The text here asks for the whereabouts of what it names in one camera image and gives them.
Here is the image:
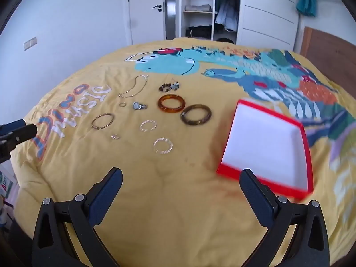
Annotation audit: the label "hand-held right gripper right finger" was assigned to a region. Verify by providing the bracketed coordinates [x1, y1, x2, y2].
[239, 168, 330, 267]

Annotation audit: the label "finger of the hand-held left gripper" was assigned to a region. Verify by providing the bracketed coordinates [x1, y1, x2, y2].
[0, 125, 37, 162]
[0, 119, 26, 136]

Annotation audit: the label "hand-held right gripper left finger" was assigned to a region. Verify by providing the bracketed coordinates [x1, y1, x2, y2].
[31, 167, 123, 267]

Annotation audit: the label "red jewelry box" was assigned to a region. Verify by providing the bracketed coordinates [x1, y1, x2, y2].
[216, 99, 314, 201]

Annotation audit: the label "twisted silver hoop earring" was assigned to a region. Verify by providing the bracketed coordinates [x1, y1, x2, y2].
[140, 119, 157, 133]
[153, 137, 173, 154]

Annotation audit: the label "thin silver bangle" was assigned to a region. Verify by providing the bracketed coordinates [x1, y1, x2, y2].
[91, 113, 115, 130]

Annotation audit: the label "amber resin bangle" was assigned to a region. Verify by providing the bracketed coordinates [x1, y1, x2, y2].
[158, 95, 186, 114]

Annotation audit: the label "printed cardboard carton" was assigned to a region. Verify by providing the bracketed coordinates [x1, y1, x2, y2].
[0, 170, 18, 202]

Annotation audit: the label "yellow dinosaur printed blanket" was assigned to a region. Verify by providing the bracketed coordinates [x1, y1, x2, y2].
[11, 37, 356, 267]

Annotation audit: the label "olive brown bangle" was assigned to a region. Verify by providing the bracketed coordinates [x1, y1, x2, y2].
[180, 104, 212, 126]

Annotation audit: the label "wooden headboard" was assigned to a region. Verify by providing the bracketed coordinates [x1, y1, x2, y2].
[300, 26, 356, 101]

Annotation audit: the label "white door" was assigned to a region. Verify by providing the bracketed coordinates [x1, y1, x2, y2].
[122, 0, 167, 45]

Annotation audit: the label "folded black clothes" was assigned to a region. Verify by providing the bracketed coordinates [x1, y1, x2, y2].
[186, 26, 213, 38]

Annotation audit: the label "white wardrobe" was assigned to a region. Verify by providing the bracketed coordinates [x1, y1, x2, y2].
[178, 0, 300, 52]

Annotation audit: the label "hanging grey jacket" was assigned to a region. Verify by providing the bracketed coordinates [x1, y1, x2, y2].
[215, 0, 240, 31]

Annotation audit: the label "folded beige clothes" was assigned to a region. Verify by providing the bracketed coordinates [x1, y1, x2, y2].
[185, 4, 213, 12]

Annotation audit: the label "thin silver chain necklace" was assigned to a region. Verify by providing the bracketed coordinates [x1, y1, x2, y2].
[117, 74, 149, 99]

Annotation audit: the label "dark beaded bracelet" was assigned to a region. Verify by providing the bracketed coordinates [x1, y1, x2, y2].
[158, 82, 181, 92]

